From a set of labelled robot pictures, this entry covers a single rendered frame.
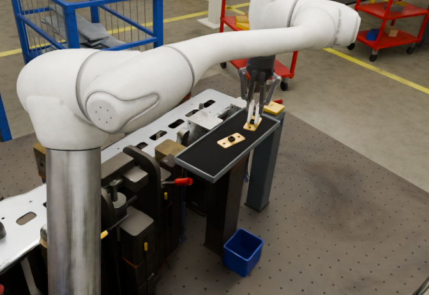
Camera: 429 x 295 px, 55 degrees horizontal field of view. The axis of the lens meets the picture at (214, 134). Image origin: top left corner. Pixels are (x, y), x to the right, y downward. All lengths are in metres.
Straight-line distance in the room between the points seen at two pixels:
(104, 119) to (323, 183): 1.36
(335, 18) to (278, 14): 0.15
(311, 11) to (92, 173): 0.62
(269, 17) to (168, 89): 0.50
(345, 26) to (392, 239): 0.95
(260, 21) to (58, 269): 0.75
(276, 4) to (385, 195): 1.10
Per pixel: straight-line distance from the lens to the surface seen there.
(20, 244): 1.20
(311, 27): 0.99
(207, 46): 0.81
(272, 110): 1.40
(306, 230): 1.64
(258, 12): 1.11
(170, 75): 0.67
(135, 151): 1.12
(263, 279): 1.46
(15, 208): 1.30
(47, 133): 0.77
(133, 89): 0.63
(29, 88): 0.79
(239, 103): 1.61
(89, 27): 3.69
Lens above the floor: 1.86
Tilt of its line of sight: 34 degrees down
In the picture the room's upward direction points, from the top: 5 degrees clockwise
